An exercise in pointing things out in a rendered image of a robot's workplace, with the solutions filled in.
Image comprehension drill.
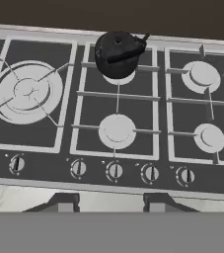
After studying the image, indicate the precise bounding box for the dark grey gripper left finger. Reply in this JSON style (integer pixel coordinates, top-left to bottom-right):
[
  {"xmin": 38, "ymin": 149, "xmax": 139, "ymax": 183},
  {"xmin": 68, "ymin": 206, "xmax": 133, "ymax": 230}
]
[{"xmin": 22, "ymin": 192, "xmax": 81, "ymax": 213}]

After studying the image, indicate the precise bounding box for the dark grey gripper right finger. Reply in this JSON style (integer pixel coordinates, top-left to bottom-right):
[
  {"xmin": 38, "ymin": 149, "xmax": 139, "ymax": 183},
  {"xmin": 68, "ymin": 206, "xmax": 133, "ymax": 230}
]
[{"xmin": 142, "ymin": 192, "xmax": 201, "ymax": 213}]

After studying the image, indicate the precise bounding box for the silver hob knob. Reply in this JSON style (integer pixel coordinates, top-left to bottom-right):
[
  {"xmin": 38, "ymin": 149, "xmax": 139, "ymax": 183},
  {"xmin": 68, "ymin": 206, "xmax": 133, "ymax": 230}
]
[
  {"xmin": 70, "ymin": 158, "xmax": 88, "ymax": 179},
  {"xmin": 8, "ymin": 154, "xmax": 27, "ymax": 175},
  {"xmin": 176, "ymin": 166, "xmax": 195, "ymax": 187},
  {"xmin": 106, "ymin": 160, "xmax": 124, "ymax": 182},
  {"xmin": 141, "ymin": 163, "xmax": 160, "ymax": 184}
]

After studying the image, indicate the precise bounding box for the black and silver gas hob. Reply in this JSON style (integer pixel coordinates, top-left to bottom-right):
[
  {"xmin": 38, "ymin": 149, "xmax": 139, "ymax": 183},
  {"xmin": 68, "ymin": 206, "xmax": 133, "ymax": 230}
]
[{"xmin": 0, "ymin": 23, "xmax": 224, "ymax": 202}]

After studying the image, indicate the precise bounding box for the black kettle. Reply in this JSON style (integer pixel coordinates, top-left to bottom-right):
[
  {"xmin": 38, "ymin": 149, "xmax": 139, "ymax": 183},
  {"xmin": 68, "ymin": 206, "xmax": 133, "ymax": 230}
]
[{"xmin": 94, "ymin": 31, "xmax": 151, "ymax": 80}]

